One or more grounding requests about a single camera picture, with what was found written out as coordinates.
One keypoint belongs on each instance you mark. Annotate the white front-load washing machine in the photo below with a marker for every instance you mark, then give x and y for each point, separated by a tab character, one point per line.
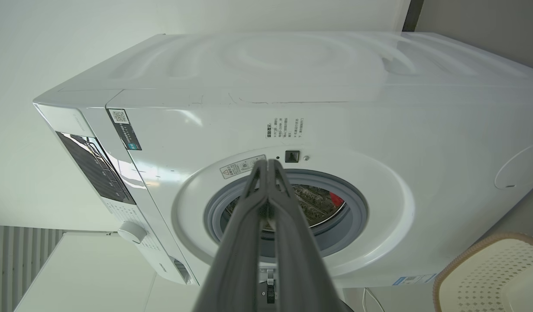
379	108

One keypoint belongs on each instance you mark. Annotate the white cabinet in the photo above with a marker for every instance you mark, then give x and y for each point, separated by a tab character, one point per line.
93	277

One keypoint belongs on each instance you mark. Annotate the white round control knob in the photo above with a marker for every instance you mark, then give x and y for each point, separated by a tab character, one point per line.
132	232

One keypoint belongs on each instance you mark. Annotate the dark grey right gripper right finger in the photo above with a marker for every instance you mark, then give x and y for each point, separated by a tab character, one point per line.
301	260

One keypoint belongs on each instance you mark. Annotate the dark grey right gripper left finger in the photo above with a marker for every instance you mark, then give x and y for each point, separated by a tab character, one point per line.
236	260

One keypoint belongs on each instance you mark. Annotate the black door lock latch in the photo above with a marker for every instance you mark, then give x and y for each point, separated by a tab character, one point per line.
292	156

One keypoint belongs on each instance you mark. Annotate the round white filter cover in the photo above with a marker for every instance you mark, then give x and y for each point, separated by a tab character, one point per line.
524	167

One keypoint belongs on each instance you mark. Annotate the red garment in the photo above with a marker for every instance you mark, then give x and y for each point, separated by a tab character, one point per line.
336	200

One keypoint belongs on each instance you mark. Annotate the black glossy display control panel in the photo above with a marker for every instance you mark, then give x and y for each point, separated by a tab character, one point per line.
97	169

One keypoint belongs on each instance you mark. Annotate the blue energy label sticker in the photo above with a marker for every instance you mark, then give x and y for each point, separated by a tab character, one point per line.
415	279

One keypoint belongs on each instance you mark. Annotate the beige perforated laundry basket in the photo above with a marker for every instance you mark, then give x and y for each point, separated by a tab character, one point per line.
495	277

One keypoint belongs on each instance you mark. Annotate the grey slatted panel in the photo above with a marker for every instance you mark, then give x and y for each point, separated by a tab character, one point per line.
19	268

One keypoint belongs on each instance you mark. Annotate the silver metal door hinge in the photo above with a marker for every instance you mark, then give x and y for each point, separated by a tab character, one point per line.
270	288

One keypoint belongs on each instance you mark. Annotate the stainless steel washing machine drum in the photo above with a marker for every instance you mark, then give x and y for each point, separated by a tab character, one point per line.
318	203

